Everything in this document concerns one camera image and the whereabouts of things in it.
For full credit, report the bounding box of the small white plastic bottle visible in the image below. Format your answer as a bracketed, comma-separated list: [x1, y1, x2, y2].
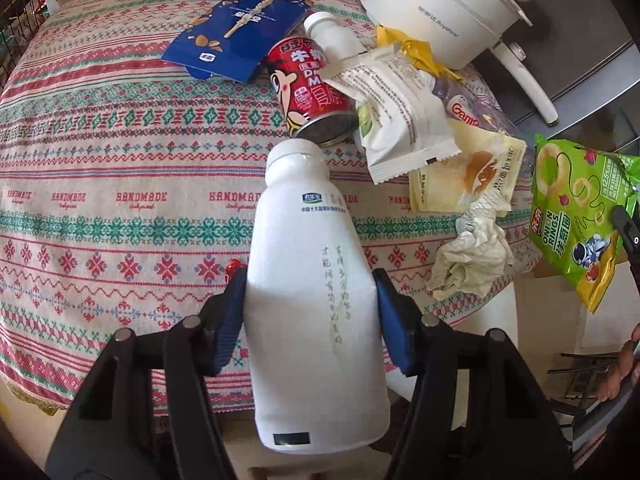
[303, 11, 368, 61]

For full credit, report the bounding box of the clear purple wrapper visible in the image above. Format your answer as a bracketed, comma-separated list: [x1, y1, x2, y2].
[432, 75, 526, 136]

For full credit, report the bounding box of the large white plastic bottle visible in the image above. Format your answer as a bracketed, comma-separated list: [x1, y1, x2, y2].
[245, 139, 392, 456]

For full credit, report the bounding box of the blue snack box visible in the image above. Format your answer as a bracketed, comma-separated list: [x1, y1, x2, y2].
[161, 0, 313, 82]

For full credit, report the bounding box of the red drink can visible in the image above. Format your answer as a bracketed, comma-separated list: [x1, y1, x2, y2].
[264, 37, 360, 148]

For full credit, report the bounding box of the white snack wrapper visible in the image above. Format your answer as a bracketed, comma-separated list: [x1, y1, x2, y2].
[320, 45, 461, 186]

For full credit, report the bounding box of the white electric pot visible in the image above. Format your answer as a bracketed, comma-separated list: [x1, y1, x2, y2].
[359, 0, 560, 126]

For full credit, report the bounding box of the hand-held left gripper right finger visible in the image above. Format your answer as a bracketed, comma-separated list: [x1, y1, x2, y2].
[372, 267, 576, 480]

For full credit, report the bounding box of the yellow wrapper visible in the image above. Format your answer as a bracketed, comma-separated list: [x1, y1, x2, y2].
[375, 25, 463, 83]

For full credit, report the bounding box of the person's right hand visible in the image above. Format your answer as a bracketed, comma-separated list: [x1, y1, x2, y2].
[597, 322, 640, 403]

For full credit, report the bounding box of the black wire rack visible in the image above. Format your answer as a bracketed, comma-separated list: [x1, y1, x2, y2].
[0, 0, 56, 76]

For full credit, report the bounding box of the black metal rack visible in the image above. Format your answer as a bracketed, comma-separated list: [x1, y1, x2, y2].
[547, 350, 640, 461]

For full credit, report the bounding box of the white tissue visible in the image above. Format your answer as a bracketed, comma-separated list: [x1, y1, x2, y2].
[426, 195, 516, 301]

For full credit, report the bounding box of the cream bread wrapper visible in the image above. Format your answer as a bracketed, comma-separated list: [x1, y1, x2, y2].
[409, 120, 528, 213]

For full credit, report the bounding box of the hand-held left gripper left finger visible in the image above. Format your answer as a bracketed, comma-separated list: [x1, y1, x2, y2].
[45, 267, 251, 480]

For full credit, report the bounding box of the green snack bag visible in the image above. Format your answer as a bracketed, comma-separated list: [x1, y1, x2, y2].
[527, 134, 640, 315]

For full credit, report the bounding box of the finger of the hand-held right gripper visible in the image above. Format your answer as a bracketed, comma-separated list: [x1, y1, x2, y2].
[611, 205, 640, 301]

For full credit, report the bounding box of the patterned tablecloth table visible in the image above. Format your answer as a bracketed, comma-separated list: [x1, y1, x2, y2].
[0, 0, 546, 418]

